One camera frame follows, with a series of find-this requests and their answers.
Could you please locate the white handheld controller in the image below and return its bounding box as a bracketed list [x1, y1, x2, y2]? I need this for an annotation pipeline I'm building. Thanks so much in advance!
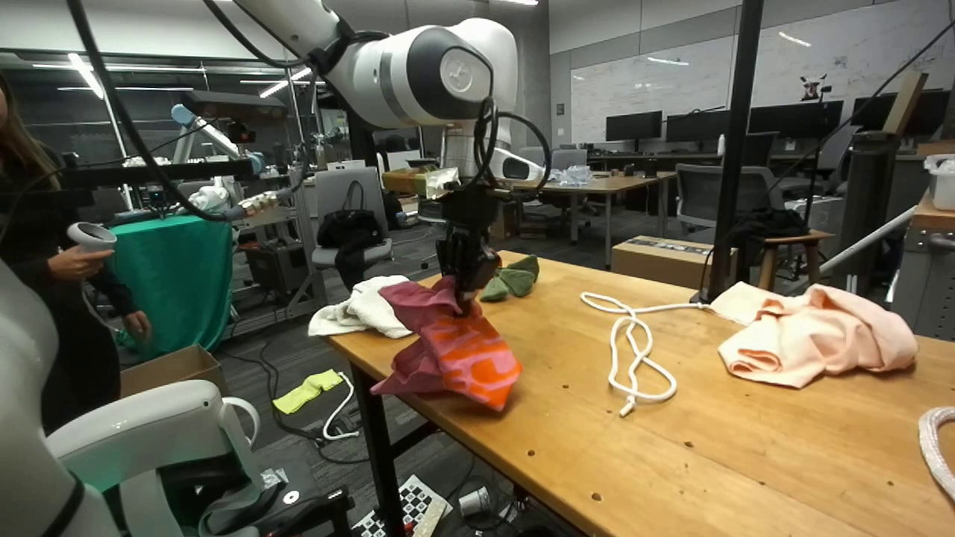
[69, 220, 117, 251]

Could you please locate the black vertical pole stand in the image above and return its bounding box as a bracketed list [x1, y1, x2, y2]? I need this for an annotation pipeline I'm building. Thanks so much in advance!
[700, 0, 765, 302]

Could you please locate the white terry towel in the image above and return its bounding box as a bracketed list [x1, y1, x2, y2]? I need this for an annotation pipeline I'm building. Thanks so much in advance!
[308, 275, 409, 340]

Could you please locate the black gripper orange mount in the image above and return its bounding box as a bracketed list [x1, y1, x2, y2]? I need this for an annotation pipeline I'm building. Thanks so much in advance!
[436, 187, 502, 294]

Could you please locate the cardboard box behind table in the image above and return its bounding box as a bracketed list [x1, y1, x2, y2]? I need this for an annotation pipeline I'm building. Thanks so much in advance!
[611, 236, 711, 290]

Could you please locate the white foreground robot arm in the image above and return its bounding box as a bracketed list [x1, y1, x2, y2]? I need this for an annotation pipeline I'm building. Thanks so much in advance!
[0, 264, 271, 537]

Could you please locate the checkerboard calibration card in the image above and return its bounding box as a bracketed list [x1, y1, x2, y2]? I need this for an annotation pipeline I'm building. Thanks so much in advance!
[351, 475, 450, 537]

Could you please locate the white rope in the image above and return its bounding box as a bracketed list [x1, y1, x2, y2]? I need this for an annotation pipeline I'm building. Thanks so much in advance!
[577, 290, 717, 416]
[912, 402, 955, 503]

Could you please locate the pink orange shirt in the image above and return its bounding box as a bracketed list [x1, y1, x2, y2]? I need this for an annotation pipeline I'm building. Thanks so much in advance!
[372, 278, 518, 412]

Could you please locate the green draped cloth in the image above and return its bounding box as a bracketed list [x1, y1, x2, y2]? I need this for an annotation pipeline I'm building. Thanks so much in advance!
[114, 215, 233, 364]

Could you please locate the cardboard box on floor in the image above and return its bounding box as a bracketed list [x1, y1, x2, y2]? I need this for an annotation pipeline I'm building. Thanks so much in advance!
[120, 346, 223, 396]

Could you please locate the person's hand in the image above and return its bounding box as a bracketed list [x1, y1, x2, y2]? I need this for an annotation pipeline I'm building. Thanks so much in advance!
[47, 243, 114, 284]

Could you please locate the white cable on floor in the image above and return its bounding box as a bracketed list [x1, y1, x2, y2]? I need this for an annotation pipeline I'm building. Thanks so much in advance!
[315, 369, 363, 445]

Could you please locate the yellow-green cloth on floor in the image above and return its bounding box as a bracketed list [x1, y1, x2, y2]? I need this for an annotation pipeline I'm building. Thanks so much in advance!
[271, 369, 344, 414]

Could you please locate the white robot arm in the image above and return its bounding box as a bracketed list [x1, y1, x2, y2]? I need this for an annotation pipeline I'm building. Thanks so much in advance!
[235, 0, 518, 294]

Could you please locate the person in black sleeve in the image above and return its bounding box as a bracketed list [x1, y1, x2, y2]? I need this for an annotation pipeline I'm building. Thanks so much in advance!
[0, 79, 151, 433]

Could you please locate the light pink cloth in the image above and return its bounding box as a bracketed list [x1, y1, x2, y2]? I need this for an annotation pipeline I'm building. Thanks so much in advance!
[711, 284, 915, 387]

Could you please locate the wooden stool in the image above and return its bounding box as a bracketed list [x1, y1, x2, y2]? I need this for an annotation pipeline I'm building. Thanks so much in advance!
[754, 230, 827, 308]

